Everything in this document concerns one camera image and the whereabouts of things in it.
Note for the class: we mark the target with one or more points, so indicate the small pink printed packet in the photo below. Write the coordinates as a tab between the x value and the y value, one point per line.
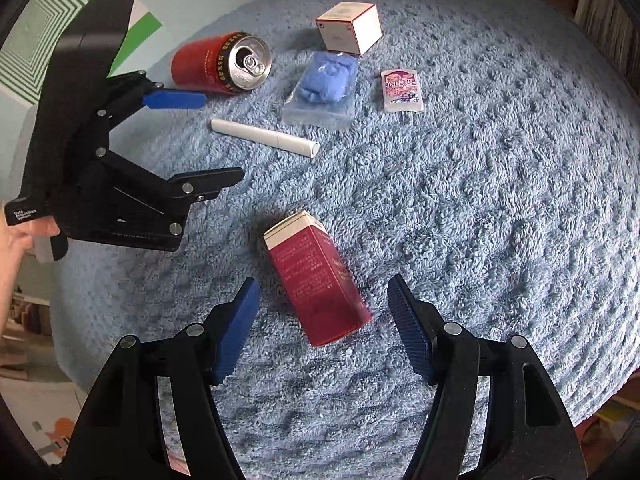
402	90

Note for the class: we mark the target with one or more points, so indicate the white tube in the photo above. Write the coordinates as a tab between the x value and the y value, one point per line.
260	136

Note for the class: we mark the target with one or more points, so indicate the green striped wall poster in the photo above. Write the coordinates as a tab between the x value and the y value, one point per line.
30	35

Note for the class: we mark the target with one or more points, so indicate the clear bag of blue gloves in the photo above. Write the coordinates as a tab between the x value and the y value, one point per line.
322	82

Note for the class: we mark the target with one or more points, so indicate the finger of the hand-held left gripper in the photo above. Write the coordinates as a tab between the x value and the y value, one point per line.
200	182
175	100

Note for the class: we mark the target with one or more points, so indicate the small white box red trim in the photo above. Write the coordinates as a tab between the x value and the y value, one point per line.
350	30

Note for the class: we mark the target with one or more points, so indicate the light blue fleece blanket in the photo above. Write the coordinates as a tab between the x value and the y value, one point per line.
475	210

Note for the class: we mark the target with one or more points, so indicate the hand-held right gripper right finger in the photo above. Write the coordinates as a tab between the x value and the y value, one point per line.
410	330

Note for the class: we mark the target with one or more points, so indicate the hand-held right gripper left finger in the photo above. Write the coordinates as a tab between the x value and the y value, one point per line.
235	330

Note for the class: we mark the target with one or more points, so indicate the red and white box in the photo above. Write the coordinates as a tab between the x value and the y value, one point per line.
315	280

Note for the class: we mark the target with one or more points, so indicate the red drink can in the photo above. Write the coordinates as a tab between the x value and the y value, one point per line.
200	62

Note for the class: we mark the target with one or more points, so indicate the person's left hand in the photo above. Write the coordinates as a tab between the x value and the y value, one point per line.
12	247

